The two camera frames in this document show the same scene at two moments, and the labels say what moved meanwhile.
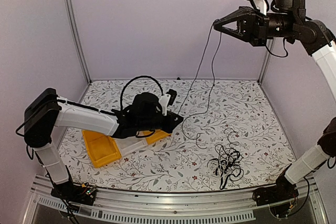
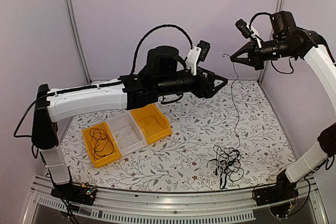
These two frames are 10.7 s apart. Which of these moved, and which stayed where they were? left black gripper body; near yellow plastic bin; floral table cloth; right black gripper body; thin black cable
Moved: thin black cable; left black gripper body; right black gripper body
Stayed: floral table cloth; near yellow plastic bin
